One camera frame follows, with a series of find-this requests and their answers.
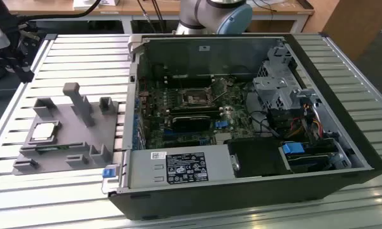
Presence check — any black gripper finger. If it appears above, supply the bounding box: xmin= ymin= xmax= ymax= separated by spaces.
xmin=6 ymin=21 xmax=42 ymax=83

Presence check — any silver square CPU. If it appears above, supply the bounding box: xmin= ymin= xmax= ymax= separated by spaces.
xmin=30 ymin=123 xmax=60 ymax=141

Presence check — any CPU socket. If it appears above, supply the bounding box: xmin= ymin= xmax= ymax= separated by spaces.
xmin=181 ymin=89 xmax=217 ymax=107

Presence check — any black RAM slot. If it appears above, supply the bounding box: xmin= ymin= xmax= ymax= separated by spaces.
xmin=170 ymin=110 xmax=219 ymax=117
xmin=169 ymin=107 xmax=218 ymax=113

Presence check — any white box on desk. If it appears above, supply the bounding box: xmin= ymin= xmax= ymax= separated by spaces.
xmin=74 ymin=0 xmax=99 ymax=10

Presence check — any grey plastic parts rack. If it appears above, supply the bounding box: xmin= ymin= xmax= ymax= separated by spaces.
xmin=12 ymin=82 xmax=121 ymax=176

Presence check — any green RAM stick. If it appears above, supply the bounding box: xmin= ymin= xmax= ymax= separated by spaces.
xmin=35 ymin=144 xmax=83 ymax=152

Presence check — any blue case latch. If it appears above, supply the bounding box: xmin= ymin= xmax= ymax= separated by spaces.
xmin=102 ymin=168 xmax=119 ymax=179

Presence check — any white barcode sticker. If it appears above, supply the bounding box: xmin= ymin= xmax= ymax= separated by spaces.
xmin=150 ymin=150 xmax=169 ymax=160

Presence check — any black graphics card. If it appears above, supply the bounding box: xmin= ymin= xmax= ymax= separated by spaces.
xmin=170 ymin=114 xmax=213 ymax=133

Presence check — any grey power supply unit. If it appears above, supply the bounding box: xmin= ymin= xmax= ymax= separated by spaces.
xmin=127 ymin=144 xmax=239 ymax=189

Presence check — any metal socket cover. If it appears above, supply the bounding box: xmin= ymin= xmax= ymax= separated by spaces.
xmin=206 ymin=76 xmax=235 ymax=96

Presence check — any metal locking lever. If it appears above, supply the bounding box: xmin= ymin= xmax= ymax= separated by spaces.
xmin=214 ymin=85 xmax=235 ymax=102

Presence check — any black rating label sticker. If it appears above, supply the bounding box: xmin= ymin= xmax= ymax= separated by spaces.
xmin=165 ymin=152 xmax=210 ymax=185

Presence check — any green motherboard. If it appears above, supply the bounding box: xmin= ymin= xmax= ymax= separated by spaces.
xmin=133 ymin=76 xmax=265 ymax=151

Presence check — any silver chipset heatsink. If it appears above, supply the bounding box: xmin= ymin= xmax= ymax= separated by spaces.
xmin=215 ymin=133 xmax=233 ymax=145

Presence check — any metal drive cage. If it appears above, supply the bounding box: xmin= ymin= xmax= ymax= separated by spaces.
xmin=252 ymin=46 xmax=316 ymax=113

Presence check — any black plastic shroud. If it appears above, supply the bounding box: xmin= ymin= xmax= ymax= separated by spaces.
xmin=226 ymin=137 xmax=290 ymax=179

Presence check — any black open PC case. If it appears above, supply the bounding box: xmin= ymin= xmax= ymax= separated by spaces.
xmin=100 ymin=32 xmax=382 ymax=221

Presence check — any hard disk in blue carrier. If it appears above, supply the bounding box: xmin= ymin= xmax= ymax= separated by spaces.
xmin=278 ymin=140 xmax=337 ymax=173

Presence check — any wooden cabinet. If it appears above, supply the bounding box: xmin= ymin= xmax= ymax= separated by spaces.
xmin=301 ymin=0 xmax=382 ymax=62

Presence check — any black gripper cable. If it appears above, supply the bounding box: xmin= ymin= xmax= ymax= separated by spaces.
xmin=18 ymin=0 xmax=102 ymax=21

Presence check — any grey case corner handle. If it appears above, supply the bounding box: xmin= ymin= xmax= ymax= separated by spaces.
xmin=127 ymin=34 xmax=147 ymax=54

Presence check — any black cable with silver plug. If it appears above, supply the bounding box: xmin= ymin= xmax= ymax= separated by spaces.
xmin=137 ymin=0 xmax=154 ymax=31

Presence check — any thin black cable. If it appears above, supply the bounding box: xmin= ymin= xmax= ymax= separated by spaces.
xmin=154 ymin=0 xmax=163 ymax=21

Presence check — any red wire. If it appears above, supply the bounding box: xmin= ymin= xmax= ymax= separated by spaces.
xmin=289 ymin=120 xmax=309 ymax=131

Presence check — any yellow wire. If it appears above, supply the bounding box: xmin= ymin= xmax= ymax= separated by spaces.
xmin=312 ymin=118 xmax=325 ymax=136

